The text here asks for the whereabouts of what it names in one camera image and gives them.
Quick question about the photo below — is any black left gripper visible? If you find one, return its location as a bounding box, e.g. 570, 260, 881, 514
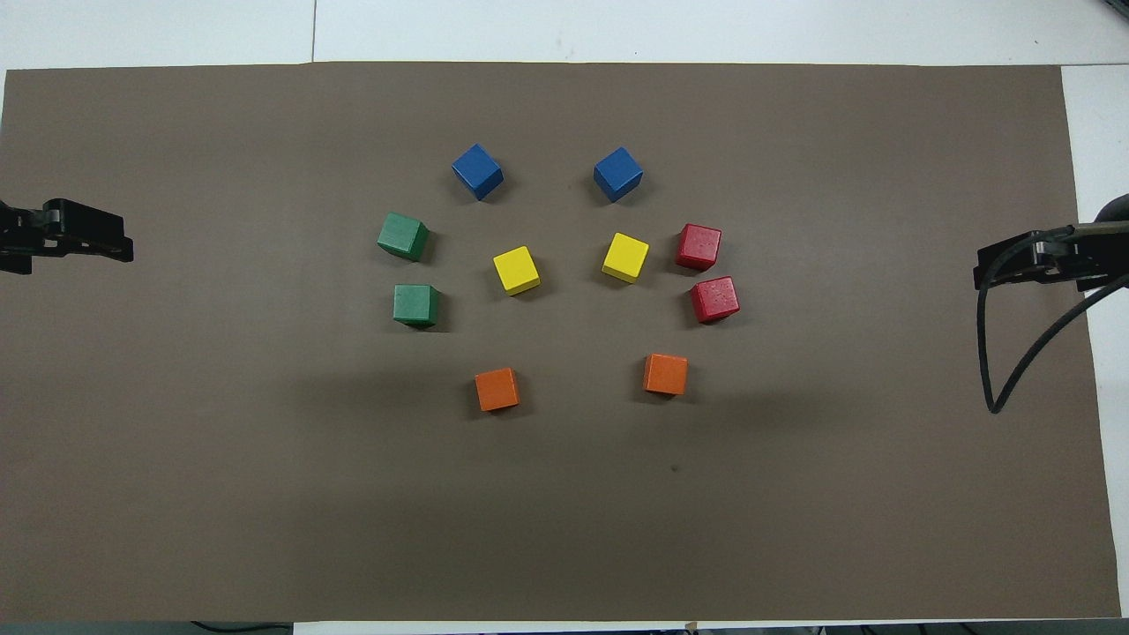
0, 198, 136, 275

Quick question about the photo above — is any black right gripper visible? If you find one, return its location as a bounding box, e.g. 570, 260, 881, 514
973, 227, 1129, 293

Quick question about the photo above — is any green wooden cube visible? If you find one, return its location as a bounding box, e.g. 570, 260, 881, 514
393, 283, 440, 330
377, 212, 431, 263

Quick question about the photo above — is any red wooden cube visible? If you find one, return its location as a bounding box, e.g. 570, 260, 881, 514
676, 222, 723, 272
690, 276, 741, 325

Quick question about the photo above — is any orange wooden cube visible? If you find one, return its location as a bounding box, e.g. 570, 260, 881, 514
643, 353, 689, 397
475, 367, 521, 413

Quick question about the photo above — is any blue wooden cube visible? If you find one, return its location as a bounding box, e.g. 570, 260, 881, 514
452, 143, 505, 202
593, 146, 645, 205

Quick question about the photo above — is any yellow wooden cube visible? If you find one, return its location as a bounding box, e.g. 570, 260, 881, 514
492, 245, 542, 296
602, 232, 651, 285

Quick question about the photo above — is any brown table mat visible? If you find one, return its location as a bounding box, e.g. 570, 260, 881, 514
0, 62, 1123, 623

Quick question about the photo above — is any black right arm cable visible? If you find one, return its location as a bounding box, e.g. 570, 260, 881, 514
975, 220, 1129, 415

